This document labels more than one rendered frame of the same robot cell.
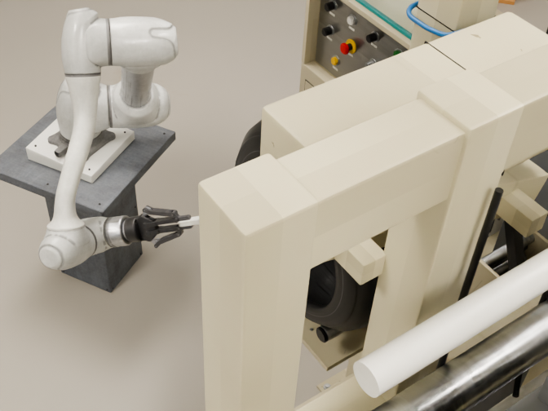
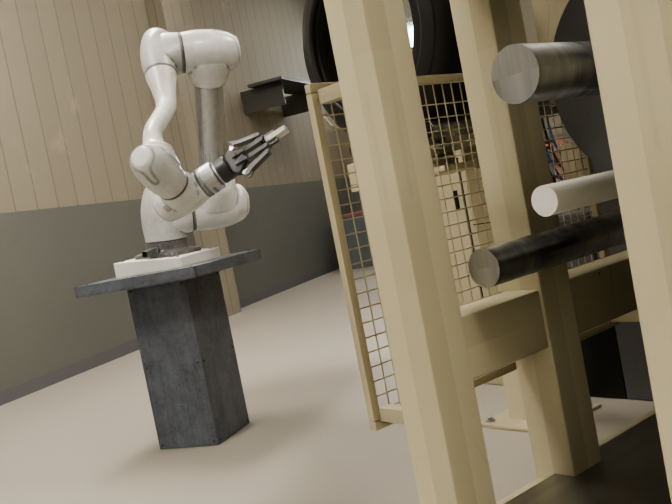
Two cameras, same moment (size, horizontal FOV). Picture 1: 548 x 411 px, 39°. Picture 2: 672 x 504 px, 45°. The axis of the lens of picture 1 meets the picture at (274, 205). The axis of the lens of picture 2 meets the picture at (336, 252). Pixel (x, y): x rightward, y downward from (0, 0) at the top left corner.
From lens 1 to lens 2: 2.02 m
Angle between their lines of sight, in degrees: 42
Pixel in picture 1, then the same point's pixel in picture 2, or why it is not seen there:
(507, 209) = not seen: outside the picture
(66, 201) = (153, 127)
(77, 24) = (152, 32)
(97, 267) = (199, 409)
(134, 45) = (202, 37)
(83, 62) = (160, 54)
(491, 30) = not seen: outside the picture
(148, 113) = (228, 190)
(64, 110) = (148, 205)
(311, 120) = not seen: outside the picture
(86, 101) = (165, 84)
